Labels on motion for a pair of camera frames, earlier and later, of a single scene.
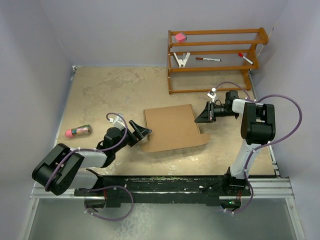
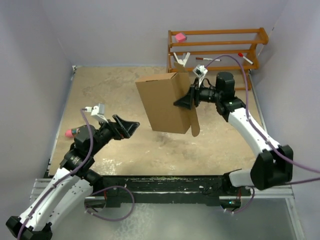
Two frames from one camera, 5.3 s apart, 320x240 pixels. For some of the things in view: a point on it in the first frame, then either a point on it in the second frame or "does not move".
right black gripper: x=208 y=115 → x=193 y=94
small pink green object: x=81 y=130 does not move
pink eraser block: x=180 y=37 does not move
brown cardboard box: x=172 y=127 → x=159 y=93
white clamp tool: x=181 y=63 does not move
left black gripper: x=140 y=133 → x=127 y=127
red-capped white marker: x=241 y=55 does not move
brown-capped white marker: x=208 y=59 does not move
